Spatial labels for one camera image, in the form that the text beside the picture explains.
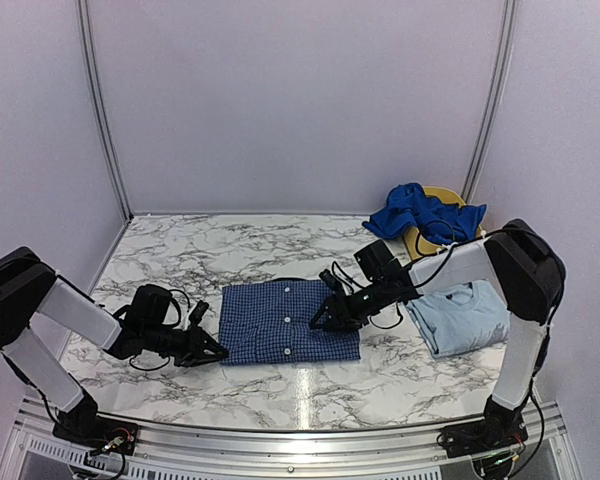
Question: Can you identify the left corner aluminium post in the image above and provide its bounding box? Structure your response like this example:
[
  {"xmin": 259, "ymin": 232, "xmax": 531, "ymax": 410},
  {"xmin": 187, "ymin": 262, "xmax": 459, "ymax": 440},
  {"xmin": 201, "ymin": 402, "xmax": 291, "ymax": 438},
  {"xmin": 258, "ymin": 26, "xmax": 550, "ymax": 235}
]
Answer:
[{"xmin": 76, "ymin": 0, "xmax": 134, "ymax": 223}]

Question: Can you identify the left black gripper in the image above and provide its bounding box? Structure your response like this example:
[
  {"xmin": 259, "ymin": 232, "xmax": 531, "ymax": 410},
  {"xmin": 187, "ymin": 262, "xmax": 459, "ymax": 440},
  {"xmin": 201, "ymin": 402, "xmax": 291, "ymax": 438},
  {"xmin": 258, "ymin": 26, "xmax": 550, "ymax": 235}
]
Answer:
[{"xmin": 143, "ymin": 322, "xmax": 229, "ymax": 367}]

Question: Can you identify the corner aluminium post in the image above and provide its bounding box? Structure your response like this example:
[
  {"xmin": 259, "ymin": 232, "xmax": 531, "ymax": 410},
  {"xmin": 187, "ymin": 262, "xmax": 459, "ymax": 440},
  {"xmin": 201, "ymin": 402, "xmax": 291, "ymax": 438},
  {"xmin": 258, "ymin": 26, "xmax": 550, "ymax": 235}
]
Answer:
[
  {"xmin": 461, "ymin": 0, "xmax": 519, "ymax": 203},
  {"xmin": 76, "ymin": 0, "xmax": 134, "ymax": 223}
]

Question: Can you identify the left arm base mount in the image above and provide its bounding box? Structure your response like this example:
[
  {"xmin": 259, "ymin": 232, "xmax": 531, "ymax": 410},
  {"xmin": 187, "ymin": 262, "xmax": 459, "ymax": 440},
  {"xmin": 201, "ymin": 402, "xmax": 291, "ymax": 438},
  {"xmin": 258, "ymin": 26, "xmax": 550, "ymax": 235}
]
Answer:
[{"xmin": 53, "ymin": 396, "xmax": 139, "ymax": 455}]

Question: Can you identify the right corner aluminium post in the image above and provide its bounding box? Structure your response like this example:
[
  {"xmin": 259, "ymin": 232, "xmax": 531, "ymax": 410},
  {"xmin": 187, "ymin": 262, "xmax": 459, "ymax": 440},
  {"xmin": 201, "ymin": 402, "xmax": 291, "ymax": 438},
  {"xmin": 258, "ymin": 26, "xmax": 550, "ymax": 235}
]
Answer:
[{"xmin": 461, "ymin": 0, "xmax": 519, "ymax": 203}]

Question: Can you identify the yellow plastic laundry basket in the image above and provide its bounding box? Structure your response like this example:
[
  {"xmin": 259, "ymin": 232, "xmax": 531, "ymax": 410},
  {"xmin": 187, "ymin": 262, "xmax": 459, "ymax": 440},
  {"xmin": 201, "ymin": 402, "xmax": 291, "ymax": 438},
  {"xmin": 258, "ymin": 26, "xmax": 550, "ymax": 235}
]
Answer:
[{"xmin": 403, "ymin": 186, "xmax": 487, "ymax": 259}]

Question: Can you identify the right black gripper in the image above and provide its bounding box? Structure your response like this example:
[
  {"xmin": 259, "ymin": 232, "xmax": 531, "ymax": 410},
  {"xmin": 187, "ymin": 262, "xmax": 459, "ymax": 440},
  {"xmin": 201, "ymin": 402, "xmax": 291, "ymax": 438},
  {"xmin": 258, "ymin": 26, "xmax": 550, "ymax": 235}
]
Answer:
[{"xmin": 311, "ymin": 278, "xmax": 391, "ymax": 331}]

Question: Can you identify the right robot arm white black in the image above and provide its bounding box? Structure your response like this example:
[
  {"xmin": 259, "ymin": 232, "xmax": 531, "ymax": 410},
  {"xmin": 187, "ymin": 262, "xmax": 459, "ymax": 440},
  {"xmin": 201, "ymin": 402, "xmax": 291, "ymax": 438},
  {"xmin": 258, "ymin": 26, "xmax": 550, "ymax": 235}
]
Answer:
[{"xmin": 309, "ymin": 219, "xmax": 566, "ymax": 448}]

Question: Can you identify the aluminium front frame rail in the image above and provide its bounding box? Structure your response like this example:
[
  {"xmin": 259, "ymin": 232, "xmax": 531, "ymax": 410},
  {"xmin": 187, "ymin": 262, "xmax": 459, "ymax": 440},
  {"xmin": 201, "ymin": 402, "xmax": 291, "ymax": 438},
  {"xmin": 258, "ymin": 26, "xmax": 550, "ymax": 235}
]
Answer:
[{"xmin": 0, "ymin": 397, "xmax": 582, "ymax": 479}]

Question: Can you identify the light blue t-shirt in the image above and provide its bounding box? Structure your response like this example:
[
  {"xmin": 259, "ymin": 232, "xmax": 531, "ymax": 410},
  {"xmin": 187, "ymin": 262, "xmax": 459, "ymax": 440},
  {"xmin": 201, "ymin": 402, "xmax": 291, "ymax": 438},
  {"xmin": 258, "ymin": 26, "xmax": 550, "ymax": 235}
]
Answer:
[{"xmin": 405, "ymin": 280, "xmax": 510, "ymax": 359}]

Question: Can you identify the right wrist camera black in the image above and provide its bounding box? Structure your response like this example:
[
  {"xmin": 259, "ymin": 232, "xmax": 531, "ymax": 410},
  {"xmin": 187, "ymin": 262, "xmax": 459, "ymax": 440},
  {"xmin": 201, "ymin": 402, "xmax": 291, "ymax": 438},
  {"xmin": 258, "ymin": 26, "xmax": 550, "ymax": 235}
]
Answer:
[{"xmin": 354, "ymin": 240, "xmax": 401, "ymax": 282}]

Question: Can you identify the blue patterned button shirt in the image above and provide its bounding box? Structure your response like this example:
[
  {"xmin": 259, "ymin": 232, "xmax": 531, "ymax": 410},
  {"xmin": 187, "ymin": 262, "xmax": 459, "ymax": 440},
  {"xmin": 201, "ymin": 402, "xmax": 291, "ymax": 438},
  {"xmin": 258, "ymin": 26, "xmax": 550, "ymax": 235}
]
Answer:
[{"xmin": 218, "ymin": 279, "xmax": 360, "ymax": 366}]

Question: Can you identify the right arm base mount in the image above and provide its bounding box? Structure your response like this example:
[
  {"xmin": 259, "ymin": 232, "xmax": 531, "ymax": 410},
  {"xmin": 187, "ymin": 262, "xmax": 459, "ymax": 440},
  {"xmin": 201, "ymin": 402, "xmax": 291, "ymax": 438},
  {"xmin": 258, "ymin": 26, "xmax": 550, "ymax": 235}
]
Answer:
[{"xmin": 437, "ymin": 412, "xmax": 528, "ymax": 458}]

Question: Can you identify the royal blue garment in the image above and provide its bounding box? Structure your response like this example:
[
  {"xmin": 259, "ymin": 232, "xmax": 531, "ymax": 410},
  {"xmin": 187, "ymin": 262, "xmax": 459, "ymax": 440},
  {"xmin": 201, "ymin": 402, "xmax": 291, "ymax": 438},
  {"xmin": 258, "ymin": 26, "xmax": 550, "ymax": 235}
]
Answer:
[{"xmin": 361, "ymin": 182, "xmax": 488, "ymax": 245}]

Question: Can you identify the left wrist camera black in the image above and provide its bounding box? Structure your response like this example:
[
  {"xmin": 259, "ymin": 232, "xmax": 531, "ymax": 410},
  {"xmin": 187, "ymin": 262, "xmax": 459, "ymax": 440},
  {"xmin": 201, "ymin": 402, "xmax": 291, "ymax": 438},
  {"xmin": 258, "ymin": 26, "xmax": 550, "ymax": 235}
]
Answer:
[{"xmin": 125, "ymin": 284, "xmax": 181, "ymax": 328}]

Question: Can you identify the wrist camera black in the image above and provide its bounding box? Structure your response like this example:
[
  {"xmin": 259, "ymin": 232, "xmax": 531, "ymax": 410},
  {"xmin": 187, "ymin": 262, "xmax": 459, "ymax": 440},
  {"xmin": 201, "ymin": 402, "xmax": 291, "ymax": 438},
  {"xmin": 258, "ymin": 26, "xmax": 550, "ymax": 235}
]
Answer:
[
  {"xmin": 354, "ymin": 240, "xmax": 401, "ymax": 282},
  {"xmin": 125, "ymin": 284, "xmax": 181, "ymax": 328}
]

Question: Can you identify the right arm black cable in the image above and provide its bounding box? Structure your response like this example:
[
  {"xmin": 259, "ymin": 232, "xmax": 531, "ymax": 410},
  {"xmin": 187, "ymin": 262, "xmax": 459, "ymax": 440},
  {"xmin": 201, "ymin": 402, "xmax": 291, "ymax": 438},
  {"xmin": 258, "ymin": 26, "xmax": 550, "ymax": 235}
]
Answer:
[{"xmin": 329, "ymin": 217, "xmax": 461, "ymax": 329}]

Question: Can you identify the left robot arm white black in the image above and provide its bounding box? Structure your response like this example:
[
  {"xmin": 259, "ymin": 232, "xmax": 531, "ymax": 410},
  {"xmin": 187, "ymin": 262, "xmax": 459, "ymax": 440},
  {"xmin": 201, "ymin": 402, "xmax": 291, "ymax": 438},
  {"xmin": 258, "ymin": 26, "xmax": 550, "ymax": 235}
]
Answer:
[{"xmin": 0, "ymin": 247, "xmax": 229, "ymax": 445}]

